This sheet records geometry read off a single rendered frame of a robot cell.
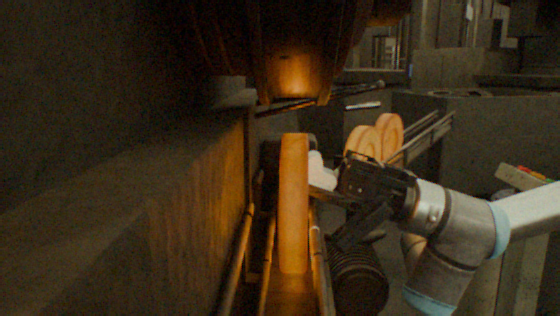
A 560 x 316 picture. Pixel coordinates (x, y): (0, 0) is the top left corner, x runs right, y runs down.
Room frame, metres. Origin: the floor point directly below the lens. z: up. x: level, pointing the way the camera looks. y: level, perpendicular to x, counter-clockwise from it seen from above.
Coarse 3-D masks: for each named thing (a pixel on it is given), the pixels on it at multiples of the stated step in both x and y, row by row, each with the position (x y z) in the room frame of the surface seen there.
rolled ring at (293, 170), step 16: (288, 144) 0.48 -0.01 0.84; (304, 144) 0.48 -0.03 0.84; (288, 160) 0.45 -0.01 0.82; (304, 160) 0.45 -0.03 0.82; (288, 176) 0.44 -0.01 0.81; (304, 176) 0.44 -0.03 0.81; (288, 192) 0.43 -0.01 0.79; (304, 192) 0.43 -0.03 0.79; (288, 208) 0.42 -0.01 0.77; (304, 208) 0.42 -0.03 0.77; (288, 224) 0.42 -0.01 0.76; (304, 224) 0.42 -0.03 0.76; (288, 240) 0.42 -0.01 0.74; (304, 240) 0.42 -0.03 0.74; (288, 256) 0.43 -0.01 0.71; (304, 256) 0.43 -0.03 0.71; (288, 272) 0.46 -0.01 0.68; (304, 272) 0.45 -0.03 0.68
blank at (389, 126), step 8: (384, 120) 1.07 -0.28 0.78; (392, 120) 1.08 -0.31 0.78; (400, 120) 1.13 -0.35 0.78; (376, 128) 1.06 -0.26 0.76; (384, 128) 1.05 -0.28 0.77; (392, 128) 1.08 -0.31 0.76; (400, 128) 1.13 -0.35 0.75; (384, 136) 1.04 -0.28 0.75; (392, 136) 1.13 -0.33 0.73; (400, 136) 1.14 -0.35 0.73; (384, 144) 1.04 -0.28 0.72; (392, 144) 1.12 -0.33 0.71; (400, 144) 1.14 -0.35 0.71; (384, 152) 1.05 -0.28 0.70; (392, 152) 1.10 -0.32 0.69; (392, 160) 1.10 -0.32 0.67
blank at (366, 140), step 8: (360, 128) 0.96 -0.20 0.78; (368, 128) 0.96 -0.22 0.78; (352, 136) 0.94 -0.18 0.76; (360, 136) 0.93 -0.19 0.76; (368, 136) 0.96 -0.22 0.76; (376, 136) 1.00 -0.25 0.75; (352, 144) 0.93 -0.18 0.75; (360, 144) 0.93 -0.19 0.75; (368, 144) 0.97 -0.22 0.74; (376, 144) 1.00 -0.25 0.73; (360, 152) 0.93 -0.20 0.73; (368, 152) 1.01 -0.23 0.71; (376, 152) 1.00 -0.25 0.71
